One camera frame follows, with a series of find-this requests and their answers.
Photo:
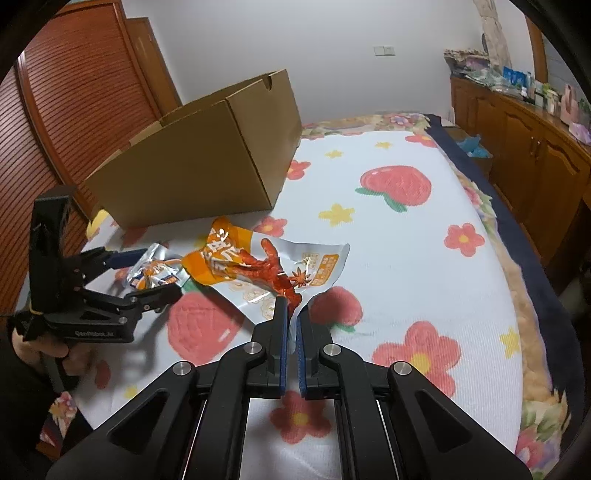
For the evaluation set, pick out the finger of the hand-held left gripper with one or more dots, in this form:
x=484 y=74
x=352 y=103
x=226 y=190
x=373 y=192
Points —
x=127 y=259
x=157 y=297

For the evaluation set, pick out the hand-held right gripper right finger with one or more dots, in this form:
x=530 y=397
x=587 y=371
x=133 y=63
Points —
x=301 y=350

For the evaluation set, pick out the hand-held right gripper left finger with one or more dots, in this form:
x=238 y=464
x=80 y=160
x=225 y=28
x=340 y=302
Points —
x=280 y=337

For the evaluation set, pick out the small silver orange snack packet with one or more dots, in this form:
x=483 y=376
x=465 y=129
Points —
x=154 y=272

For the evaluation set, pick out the orange and silver snack packet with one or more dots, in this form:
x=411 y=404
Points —
x=207 y=267

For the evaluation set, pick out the brown cardboard box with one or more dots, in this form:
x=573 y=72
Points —
x=184 y=166

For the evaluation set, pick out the person's left forearm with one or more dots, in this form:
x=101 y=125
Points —
x=23 y=406

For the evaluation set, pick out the person's left hand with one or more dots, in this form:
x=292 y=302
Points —
x=27 y=350

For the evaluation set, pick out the white floral blanket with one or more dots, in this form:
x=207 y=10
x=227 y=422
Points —
x=415 y=258

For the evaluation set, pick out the wooden slatted wardrobe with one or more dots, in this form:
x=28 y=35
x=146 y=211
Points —
x=69 y=92

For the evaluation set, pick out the blue bag beside bed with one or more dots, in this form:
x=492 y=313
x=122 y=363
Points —
x=475 y=147

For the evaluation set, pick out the long wooden cabinet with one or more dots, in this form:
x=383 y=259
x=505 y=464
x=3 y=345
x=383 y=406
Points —
x=531 y=152

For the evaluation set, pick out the patterned fabric bag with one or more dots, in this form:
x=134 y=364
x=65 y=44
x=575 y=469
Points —
x=466 y=64

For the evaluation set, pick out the blue and white box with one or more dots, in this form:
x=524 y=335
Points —
x=516 y=78

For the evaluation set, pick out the group of small bottles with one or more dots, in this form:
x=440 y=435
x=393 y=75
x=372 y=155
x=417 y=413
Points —
x=545 y=94

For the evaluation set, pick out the lavender pouch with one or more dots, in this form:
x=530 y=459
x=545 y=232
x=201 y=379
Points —
x=581 y=133

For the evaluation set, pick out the pink container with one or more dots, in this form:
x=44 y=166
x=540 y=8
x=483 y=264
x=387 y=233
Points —
x=570 y=104

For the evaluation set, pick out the beige patterned curtain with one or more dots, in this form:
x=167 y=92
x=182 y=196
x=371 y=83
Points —
x=494 y=37

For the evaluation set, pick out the grey window blind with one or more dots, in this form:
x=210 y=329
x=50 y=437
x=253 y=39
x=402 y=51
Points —
x=570 y=74

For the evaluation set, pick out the white wall switch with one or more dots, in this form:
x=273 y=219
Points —
x=384 y=51

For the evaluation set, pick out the wooden window frame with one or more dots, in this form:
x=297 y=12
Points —
x=536 y=50

